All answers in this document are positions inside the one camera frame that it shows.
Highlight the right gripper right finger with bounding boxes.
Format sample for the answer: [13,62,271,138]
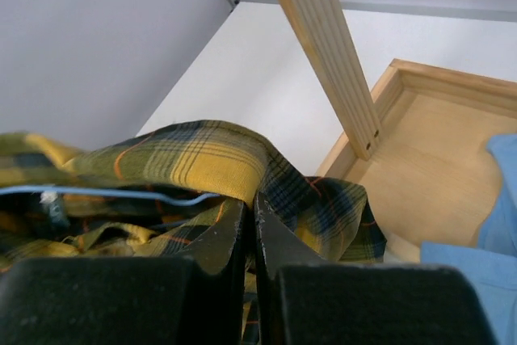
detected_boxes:
[254,195,496,344]

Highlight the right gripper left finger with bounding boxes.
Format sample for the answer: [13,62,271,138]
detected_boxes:
[1,202,246,344]

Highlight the yellow black plaid shirt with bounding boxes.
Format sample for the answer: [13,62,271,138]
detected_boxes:
[1,120,386,344]

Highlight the light blue wire hanger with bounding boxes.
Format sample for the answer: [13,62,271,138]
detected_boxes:
[1,185,219,228]

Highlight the light blue shirt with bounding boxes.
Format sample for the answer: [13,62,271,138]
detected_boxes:
[420,134,516,344]

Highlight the wooden clothes rack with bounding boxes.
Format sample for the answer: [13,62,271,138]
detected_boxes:
[278,0,516,262]

